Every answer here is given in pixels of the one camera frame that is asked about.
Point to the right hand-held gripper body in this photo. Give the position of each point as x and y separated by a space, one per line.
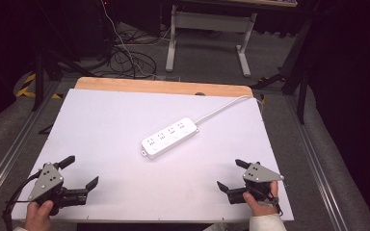
259 179

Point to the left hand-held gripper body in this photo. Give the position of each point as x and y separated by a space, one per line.
46 181

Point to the person's right hand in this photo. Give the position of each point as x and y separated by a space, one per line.
260 205

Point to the person's left hand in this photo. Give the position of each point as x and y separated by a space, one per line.
38 215

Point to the white board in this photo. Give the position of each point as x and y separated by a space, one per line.
115 138

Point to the white power strip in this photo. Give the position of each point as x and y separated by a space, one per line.
169 138

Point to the black tripod stand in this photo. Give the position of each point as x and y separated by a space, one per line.
45 64

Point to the black metal stand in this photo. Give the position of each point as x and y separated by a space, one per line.
297 73

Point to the wooden table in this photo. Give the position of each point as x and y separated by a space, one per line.
160 86

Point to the aluminium rail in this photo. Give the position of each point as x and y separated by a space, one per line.
314 160
13 141

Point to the white metal desk frame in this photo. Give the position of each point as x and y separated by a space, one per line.
208 20

